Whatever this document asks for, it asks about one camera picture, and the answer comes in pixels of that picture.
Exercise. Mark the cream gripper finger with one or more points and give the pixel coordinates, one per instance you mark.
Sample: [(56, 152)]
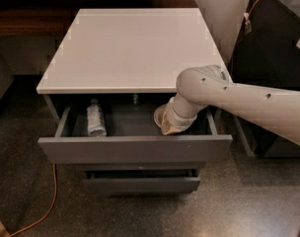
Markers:
[(168, 129), (163, 117)]

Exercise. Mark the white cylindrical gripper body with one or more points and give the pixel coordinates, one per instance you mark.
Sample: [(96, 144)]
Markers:
[(175, 118)]

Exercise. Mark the grey top drawer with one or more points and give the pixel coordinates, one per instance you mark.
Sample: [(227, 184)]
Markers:
[(132, 135)]

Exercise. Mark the grey drawer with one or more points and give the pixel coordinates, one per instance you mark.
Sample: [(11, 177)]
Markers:
[(132, 135), (139, 166), (141, 182)]

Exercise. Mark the blue plastic water bottle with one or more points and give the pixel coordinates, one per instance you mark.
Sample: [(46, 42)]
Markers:
[(95, 118)]

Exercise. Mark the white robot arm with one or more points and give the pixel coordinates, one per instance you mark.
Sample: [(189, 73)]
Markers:
[(275, 110)]

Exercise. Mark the grey bottom drawer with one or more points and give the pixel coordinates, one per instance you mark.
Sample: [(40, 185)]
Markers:
[(141, 182)]

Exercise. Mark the white-top grey drawer cabinet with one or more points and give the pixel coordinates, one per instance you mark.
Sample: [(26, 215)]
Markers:
[(127, 51)]

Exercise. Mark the grey middle drawer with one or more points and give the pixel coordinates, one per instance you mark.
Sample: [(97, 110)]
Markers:
[(139, 166)]

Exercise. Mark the white ceramic bowl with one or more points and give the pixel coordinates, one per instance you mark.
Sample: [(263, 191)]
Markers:
[(158, 115)]

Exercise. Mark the green metal can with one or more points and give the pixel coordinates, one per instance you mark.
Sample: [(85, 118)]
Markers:
[(135, 99)]

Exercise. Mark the dark wooden bench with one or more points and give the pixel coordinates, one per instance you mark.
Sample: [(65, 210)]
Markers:
[(54, 17)]

